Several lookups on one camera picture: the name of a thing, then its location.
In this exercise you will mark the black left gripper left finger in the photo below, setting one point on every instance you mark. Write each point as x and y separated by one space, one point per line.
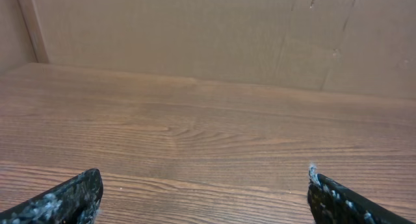
75 201

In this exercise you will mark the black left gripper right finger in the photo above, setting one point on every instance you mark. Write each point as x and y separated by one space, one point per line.
333 203

